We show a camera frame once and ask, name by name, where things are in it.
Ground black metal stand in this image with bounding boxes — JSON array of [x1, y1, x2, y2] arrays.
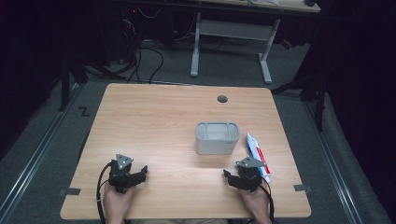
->
[[271, 55, 330, 133], [58, 50, 127, 113]]

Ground grey tape piece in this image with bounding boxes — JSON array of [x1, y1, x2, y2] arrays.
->
[[58, 187, 82, 197], [292, 184, 313, 193]]

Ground person's left hand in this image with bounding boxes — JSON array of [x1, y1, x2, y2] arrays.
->
[[103, 182, 135, 224]]

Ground white desk frame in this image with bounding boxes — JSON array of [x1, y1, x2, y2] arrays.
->
[[189, 0, 321, 85]]

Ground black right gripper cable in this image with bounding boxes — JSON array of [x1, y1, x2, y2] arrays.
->
[[247, 179, 276, 224]]

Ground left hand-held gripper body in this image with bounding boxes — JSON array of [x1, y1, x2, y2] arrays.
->
[[107, 153, 147, 194]]

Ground person's right hand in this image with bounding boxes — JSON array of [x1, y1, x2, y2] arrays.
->
[[238, 182, 271, 224]]

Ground black floor cables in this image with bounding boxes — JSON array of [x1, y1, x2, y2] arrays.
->
[[120, 6, 165, 85]]

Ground white red blue toothpaste tube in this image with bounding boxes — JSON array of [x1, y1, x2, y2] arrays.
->
[[246, 132, 272, 184]]

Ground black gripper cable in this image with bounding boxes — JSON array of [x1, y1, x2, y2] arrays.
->
[[95, 161, 116, 224], [247, 179, 276, 224]]

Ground grey plastic organizer box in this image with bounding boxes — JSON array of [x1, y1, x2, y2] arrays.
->
[[194, 121, 241, 156]]

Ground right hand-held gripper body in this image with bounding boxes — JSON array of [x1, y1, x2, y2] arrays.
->
[[228, 156, 266, 193]]

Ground black tape floor mark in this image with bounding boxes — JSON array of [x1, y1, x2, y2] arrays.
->
[[78, 105, 92, 118]]

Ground metal floor rail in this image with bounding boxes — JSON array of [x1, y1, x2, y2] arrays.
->
[[302, 99, 364, 224], [0, 83, 83, 222]]

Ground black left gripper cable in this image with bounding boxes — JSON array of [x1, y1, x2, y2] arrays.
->
[[95, 161, 116, 224]]

